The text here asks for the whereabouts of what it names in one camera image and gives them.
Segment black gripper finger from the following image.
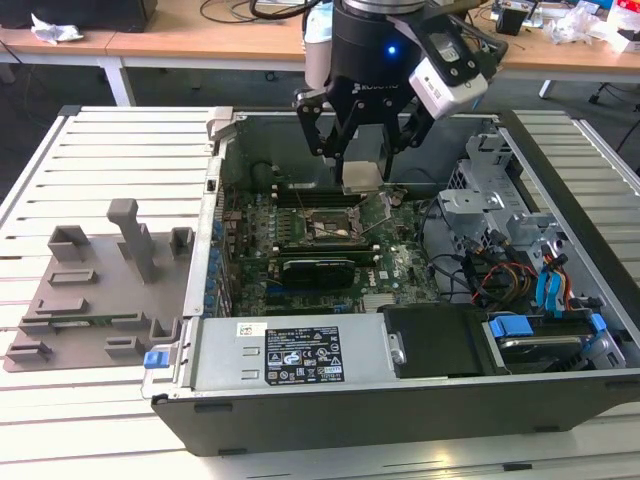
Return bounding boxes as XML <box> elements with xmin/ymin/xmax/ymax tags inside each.
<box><xmin>382</xmin><ymin>97</ymin><xmax>434</xmax><ymax>179</ymax></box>
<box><xmin>293</xmin><ymin>88</ymin><xmax>357</xmax><ymax>177</ymax></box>

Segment silver CPU green edge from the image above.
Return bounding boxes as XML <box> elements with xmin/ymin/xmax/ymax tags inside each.
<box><xmin>341</xmin><ymin>158</ymin><xmax>385</xmax><ymax>197</ymax></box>

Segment CPU socket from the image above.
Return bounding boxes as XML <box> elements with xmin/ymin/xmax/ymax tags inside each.
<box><xmin>303</xmin><ymin>205</ymin><xmax>365</xmax><ymax>244</ymax></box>

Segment black RAM slot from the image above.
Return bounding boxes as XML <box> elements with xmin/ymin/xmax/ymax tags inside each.
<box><xmin>272</xmin><ymin>182</ymin><xmax>346</xmax><ymax>194</ymax></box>
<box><xmin>273</xmin><ymin>249</ymin><xmax>379</xmax><ymax>264</ymax></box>
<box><xmin>272</xmin><ymin>193</ymin><xmax>354</xmax><ymax>207</ymax></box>
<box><xmin>272</xmin><ymin>239</ymin><xmax>375</xmax><ymax>252</ymax></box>

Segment silver metal drive cage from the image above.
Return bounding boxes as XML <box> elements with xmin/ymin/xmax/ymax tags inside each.
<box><xmin>435</xmin><ymin>130</ymin><xmax>571</xmax><ymax>266</ymax></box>

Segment green motherboard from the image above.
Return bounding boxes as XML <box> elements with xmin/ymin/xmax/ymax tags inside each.
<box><xmin>215</xmin><ymin>182</ymin><xmax>441</xmax><ymax>317</ymax></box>

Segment wooden desk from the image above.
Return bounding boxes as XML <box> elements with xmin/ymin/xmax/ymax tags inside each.
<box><xmin>106</xmin><ymin>0</ymin><xmax>640</xmax><ymax>107</ymax></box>
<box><xmin>0</xmin><ymin>25</ymin><xmax>110</xmax><ymax>66</ymax></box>

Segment small black box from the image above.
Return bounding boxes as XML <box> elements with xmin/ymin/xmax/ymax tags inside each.
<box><xmin>495</xmin><ymin>5</ymin><xmax>530</xmax><ymax>37</ymax></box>

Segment black graphics card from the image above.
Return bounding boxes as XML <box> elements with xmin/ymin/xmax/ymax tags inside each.
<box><xmin>272</xmin><ymin>254</ymin><xmax>359</xmax><ymax>290</ymax></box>

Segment small silver chipset heatsink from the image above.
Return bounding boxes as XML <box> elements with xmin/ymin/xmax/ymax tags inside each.
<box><xmin>362</xmin><ymin>292</ymin><xmax>397</xmax><ymax>310</ymax></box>

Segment clear plastic bags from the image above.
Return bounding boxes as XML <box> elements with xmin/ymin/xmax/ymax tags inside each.
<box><xmin>543</xmin><ymin>3</ymin><xmax>624</xmax><ymax>47</ymax></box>

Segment black plastic shroud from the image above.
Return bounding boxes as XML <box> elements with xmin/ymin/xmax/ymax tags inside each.
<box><xmin>378</xmin><ymin>303</ymin><xmax>495</xmax><ymax>380</ymax></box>

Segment hard disk in blue carrier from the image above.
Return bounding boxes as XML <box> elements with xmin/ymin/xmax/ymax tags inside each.
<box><xmin>482</xmin><ymin>312</ymin><xmax>589</xmax><ymax>375</ymax></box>

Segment silver power supply with label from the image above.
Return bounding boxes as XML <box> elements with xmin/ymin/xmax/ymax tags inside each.
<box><xmin>191</xmin><ymin>313</ymin><xmax>402</xmax><ymax>392</ymax></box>

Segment red white cardboard box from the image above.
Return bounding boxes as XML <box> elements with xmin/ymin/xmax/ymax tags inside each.
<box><xmin>613</xmin><ymin>0</ymin><xmax>640</xmax><ymax>53</ymax></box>

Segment large black equipment case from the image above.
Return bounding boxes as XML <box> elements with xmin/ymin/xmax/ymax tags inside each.
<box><xmin>0</xmin><ymin>0</ymin><xmax>159</xmax><ymax>34</ymax></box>

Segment grey parts rack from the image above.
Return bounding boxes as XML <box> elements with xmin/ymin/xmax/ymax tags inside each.
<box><xmin>0</xmin><ymin>197</ymin><xmax>197</xmax><ymax>374</ymax></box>

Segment crumpled white paper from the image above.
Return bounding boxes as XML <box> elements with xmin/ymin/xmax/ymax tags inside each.
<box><xmin>29</xmin><ymin>12</ymin><xmax>86</xmax><ymax>46</ymax></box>

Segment open black PC case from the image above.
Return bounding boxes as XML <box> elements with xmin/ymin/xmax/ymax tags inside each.
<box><xmin>141</xmin><ymin>106</ymin><xmax>640</xmax><ymax>457</ymax></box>

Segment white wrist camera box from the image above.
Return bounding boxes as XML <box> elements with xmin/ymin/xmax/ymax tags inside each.
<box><xmin>387</xmin><ymin>13</ymin><xmax>490</xmax><ymax>122</ymax></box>

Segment coloured power wire bundle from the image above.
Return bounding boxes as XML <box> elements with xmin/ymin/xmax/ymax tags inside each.
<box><xmin>473</xmin><ymin>261</ymin><xmax>539</xmax><ymax>307</ymax></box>

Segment blue flat wire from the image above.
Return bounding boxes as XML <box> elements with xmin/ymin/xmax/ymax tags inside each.
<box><xmin>535</xmin><ymin>253</ymin><xmax>570</xmax><ymax>322</ymax></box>

